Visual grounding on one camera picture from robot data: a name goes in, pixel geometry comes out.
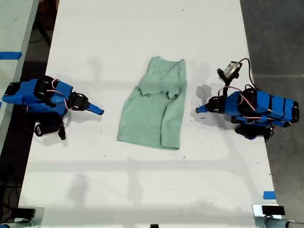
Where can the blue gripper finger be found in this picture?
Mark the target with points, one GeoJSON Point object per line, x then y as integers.
{"type": "Point", "coordinates": [95, 109]}
{"type": "Point", "coordinates": [203, 108]}

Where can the pale green T-shirt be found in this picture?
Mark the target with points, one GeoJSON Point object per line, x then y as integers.
{"type": "Point", "coordinates": [152, 114]}

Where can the long blue tape strip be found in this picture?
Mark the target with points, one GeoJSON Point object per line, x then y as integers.
{"type": "Point", "coordinates": [10, 55]}

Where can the white side table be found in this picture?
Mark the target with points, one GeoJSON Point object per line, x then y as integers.
{"type": "Point", "coordinates": [12, 28]}

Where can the short blue tape piece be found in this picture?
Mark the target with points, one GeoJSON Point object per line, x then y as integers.
{"type": "Point", "coordinates": [269, 195]}

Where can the metal table clamp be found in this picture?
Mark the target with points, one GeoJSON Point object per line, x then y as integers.
{"type": "Point", "coordinates": [257, 213]}
{"type": "Point", "coordinates": [39, 215]}

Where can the small black box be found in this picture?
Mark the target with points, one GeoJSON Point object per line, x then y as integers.
{"type": "Point", "coordinates": [273, 210]}

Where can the small black edge object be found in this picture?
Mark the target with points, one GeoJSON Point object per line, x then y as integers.
{"type": "Point", "coordinates": [154, 225]}

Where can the black camera stalk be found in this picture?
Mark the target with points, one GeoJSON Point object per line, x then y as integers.
{"type": "Point", "coordinates": [228, 86]}

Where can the silver gripper camera box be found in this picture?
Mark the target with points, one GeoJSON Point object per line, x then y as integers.
{"type": "Point", "coordinates": [232, 69]}

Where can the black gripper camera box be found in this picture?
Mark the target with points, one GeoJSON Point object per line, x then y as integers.
{"type": "Point", "coordinates": [46, 128]}

